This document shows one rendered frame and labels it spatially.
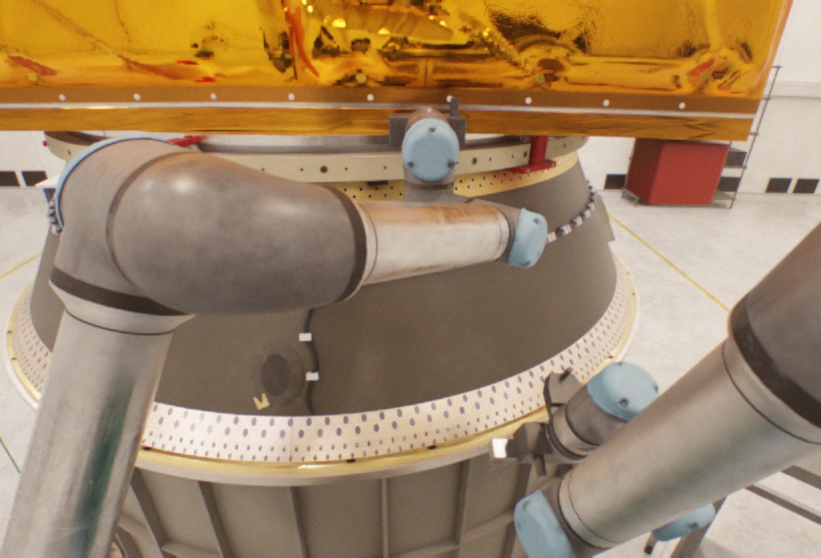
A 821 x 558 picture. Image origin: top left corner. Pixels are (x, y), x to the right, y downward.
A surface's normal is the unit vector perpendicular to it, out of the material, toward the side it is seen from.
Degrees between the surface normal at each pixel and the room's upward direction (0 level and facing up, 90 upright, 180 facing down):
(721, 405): 87
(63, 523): 78
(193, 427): 43
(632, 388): 25
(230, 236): 63
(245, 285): 95
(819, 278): 67
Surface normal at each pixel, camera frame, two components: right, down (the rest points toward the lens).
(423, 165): 0.00, 0.46
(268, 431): 0.00, -0.33
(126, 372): 0.68, 0.28
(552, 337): 0.54, -0.08
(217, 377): -0.09, -0.01
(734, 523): 0.01, -0.89
